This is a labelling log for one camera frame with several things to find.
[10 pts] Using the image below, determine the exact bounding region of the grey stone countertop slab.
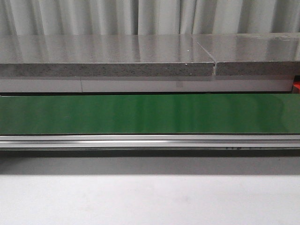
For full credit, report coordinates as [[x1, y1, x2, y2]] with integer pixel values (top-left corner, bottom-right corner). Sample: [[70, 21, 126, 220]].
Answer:
[[0, 35, 214, 77]]

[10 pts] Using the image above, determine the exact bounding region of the grey stone slab right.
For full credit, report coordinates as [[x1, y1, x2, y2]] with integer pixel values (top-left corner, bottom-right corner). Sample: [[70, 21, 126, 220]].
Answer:
[[193, 33, 300, 78]]

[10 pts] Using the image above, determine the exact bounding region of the white cabinet front panel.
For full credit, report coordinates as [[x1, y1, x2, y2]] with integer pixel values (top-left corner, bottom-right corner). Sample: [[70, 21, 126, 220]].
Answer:
[[0, 75, 294, 93]]

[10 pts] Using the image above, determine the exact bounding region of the white pleated curtain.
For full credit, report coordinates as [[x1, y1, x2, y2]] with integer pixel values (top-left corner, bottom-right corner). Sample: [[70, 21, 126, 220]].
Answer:
[[0, 0, 300, 35]]

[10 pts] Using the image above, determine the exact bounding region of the green conveyor belt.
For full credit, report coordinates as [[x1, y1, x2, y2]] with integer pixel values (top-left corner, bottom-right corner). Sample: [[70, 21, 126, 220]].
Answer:
[[0, 94, 300, 135]]

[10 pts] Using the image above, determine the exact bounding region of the aluminium conveyor side rail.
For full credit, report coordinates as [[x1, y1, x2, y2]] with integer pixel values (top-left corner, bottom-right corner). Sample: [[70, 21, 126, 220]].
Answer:
[[0, 134, 300, 149]]

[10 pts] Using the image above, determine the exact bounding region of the red object at edge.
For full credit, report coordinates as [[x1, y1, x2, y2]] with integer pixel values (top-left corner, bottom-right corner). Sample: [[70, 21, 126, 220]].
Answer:
[[292, 81, 300, 94]]

